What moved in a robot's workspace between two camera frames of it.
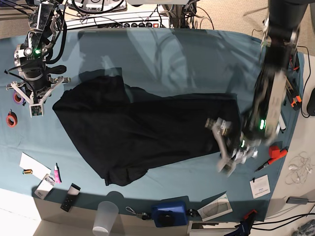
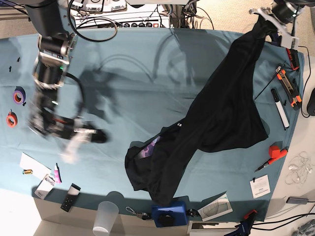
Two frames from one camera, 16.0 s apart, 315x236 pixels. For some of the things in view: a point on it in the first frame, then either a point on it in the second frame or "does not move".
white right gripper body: x=231 y=158 to x=286 y=40
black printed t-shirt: x=122 y=134 to x=229 y=115
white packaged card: x=45 y=186 does not move
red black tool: x=297 y=63 does not move
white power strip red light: x=125 y=20 does not move
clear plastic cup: x=107 y=213 does not move
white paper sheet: x=39 y=170 does not move
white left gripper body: x=36 y=106 to x=70 y=156
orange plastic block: x=274 y=151 does not move
